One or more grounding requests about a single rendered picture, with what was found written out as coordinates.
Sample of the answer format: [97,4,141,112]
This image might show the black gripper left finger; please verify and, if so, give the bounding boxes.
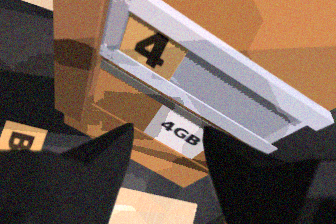
[0,123,134,224]

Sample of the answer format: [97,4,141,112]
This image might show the white paper label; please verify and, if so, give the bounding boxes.
[144,105,204,159]

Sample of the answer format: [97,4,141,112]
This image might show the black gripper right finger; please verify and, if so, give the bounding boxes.
[202,126,336,224]

